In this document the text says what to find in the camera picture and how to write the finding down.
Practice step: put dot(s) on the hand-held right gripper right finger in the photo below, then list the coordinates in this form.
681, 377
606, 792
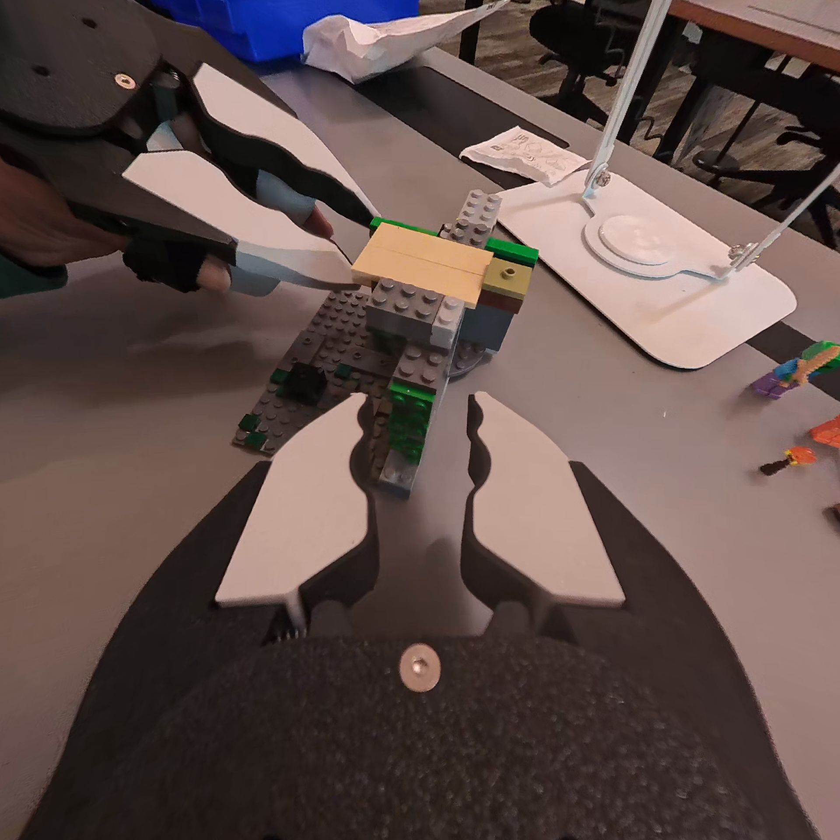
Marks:
531, 518

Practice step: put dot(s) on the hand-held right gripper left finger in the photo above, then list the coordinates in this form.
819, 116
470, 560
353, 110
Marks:
308, 518

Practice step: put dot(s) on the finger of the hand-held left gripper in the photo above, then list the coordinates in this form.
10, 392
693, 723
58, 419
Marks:
216, 203
262, 111

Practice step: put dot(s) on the green brick plate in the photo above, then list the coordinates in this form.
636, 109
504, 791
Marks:
382, 224

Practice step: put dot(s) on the grey brick model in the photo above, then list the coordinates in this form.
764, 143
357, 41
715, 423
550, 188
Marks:
407, 308

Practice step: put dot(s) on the grey desk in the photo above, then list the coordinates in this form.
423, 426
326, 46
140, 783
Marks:
131, 394

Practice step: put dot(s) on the wooden background desk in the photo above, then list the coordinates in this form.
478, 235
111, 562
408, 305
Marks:
754, 19

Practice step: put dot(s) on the person's left hand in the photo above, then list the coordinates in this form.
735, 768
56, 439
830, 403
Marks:
39, 223

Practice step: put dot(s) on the blue plastic bin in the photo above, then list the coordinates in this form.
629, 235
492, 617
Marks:
295, 26

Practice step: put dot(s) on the crumpled white paper bag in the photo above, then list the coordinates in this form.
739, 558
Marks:
367, 46

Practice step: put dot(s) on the white book stand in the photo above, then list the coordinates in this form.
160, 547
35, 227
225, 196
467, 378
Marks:
656, 295

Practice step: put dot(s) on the small printed white packet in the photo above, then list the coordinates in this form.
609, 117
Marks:
525, 154

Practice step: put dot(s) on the small brick torch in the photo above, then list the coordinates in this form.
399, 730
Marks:
797, 457

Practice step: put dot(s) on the green purple brick minifigure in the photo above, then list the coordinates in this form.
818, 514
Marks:
774, 384

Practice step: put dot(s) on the orange brick minifigure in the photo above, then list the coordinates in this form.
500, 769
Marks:
827, 432

